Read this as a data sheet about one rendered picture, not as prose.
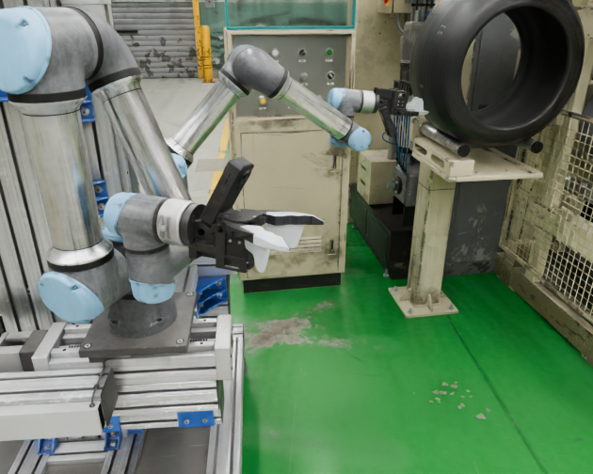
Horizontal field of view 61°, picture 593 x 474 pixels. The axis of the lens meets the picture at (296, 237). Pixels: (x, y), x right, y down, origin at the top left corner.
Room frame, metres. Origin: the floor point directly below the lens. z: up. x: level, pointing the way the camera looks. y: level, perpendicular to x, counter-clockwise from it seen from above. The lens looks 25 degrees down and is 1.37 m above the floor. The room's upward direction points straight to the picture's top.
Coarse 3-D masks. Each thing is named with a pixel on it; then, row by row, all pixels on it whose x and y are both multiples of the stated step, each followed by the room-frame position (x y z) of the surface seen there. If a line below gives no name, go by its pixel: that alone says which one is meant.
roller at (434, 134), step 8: (424, 128) 2.03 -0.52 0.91; (432, 128) 1.98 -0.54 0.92; (432, 136) 1.93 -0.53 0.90; (440, 136) 1.88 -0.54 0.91; (448, 136) 1.84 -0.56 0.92; (448, 144) 1.79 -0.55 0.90; (456, 144) 1.75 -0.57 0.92; (464, 144) 1.73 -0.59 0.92; (456, 152) 1.73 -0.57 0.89; (464, 152) 1.72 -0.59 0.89
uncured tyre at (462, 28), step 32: (448, 0) 1.88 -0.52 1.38; (480, 0) 1.73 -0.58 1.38; (512, 0) 1.73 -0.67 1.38; (544, 0) 1.74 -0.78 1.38; (448, 32) 1.73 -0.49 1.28; (544, 32) 2.00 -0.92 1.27; (576, 32) 1.77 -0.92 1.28; (416, 64) 1.86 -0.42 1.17; (448, 64) 1.70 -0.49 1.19; (544, 64) 2.00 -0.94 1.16; (576, 64) 1.77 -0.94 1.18; (416, 96) 1.89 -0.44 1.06; (448, 96) 1.70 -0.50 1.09; (512, 96) 2.02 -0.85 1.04; (544, 96) 1.93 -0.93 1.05; (448, 128) 1.75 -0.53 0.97; (480, 128) 1.72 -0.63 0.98; (512, 128) 1.74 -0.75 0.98
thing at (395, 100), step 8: (376, 88) 1.78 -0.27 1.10; (384, 88) 1.78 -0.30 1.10; (392, 88) 1.82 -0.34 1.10; (376, 96) 1.75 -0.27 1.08; (384, 96) 1.76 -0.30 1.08; (392, 96) 1.77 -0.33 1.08; (400, 96) 1.77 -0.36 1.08; (408, 96) 1.76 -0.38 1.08; (376, 104) 1.74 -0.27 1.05; (384, 104) 1.77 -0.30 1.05; (392, 104) 1.76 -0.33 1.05; (400, 104) 1.77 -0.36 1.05; (376, 112) 1.76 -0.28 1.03; (392, 112) 1.76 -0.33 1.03
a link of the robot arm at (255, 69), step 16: (256, 48) 1.58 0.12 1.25; (240, 64) 1.54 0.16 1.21; (256, 64) 1.52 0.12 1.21; (272, 64) 1.53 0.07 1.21; (240, 80) 1.56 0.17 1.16; (256, 80) 1.51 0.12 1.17; (272, 80) 1.51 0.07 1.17; (288, 80) 1.53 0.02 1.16; (272, 96) 1.53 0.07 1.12; (288, 96) 1.53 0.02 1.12; (304, 96) 1.55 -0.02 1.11; (304, 112) 1.56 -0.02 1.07; (320, 112) 1.56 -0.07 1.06; (336, 112) 1.59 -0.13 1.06; (336, 128) 1.58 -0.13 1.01; (352, 128) 1.60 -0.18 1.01; (352, 144) 1.57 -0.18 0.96; (368, 144) 1.59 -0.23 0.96
